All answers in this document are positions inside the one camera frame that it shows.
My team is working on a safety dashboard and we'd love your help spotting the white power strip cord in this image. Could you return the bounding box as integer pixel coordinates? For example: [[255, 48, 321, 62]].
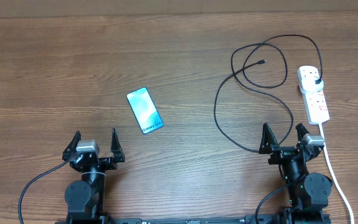
[[318, 123, 356, 224]]

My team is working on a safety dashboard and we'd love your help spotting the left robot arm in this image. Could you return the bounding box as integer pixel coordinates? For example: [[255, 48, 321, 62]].
[[62, 129, 125, 223]]

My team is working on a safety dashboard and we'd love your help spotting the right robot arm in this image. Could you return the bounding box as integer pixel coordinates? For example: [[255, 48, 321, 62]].
[[254, 123, 333, 224]]

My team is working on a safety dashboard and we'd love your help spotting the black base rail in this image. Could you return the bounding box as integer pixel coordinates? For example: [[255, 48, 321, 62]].
[[55, 214, 331, 224]]

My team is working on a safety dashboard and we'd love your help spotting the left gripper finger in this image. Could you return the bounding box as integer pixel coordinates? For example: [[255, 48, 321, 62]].
[[110, 128, 122, 154], [63, 131, 81, 154]]

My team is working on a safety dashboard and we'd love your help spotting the white charger adapter plug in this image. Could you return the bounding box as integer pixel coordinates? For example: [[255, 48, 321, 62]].
[[299, 78, 324, 94]]

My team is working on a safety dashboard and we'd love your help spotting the white power strip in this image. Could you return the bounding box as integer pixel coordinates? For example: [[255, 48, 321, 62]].
[[297, 65, 330, 124]]

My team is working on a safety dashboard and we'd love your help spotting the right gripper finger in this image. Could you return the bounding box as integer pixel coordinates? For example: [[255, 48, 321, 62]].
[[259, 123, 279, 149], [296, 123, 310, 144]]

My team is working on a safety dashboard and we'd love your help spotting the Samsung Galaxy smartphone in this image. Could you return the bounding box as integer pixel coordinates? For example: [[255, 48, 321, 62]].
[[126, 87, 164, 134]]

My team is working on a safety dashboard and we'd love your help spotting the cardboard backdrop panel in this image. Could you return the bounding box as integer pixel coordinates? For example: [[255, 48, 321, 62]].
[[0, 0, 358, 18]]

